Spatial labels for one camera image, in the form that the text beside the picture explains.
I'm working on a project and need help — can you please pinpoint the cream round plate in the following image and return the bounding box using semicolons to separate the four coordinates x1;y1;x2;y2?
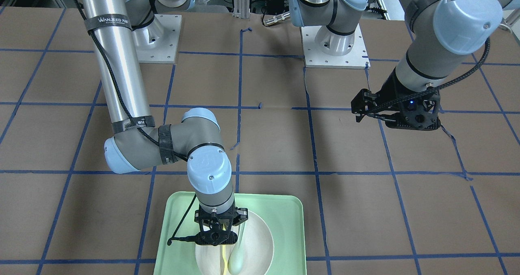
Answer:
195;211;274;275

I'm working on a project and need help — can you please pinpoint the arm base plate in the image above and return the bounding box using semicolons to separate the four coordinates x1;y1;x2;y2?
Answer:
301;25;371;69
132;14;182;64

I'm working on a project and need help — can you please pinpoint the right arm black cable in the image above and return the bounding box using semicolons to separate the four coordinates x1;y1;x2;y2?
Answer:
71;0;191;162

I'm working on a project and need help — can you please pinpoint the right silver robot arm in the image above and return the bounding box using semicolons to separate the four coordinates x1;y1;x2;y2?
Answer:
74;0;248;247

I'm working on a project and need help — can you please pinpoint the light green tray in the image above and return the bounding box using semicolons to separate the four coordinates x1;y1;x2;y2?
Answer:
154;192;306;275

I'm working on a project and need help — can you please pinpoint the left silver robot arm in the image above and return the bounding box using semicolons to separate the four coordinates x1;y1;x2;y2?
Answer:
288;0;519;131

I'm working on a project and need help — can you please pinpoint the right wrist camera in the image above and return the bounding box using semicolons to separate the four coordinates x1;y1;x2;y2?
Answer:
195;231;238;247

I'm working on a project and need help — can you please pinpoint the pale green plastic spoon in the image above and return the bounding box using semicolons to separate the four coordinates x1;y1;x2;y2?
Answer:
227;223;247;275

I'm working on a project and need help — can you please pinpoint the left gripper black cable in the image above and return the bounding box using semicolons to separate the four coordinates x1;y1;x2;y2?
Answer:
366;37;490;115

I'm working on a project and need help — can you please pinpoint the yellow plastic fork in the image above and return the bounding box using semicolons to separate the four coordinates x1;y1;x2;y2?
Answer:
220;244;228;275

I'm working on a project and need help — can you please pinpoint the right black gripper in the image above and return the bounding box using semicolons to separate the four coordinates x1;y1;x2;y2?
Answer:
195;204;248;236

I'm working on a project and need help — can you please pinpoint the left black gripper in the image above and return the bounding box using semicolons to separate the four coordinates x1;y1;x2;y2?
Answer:
351;71;441;131

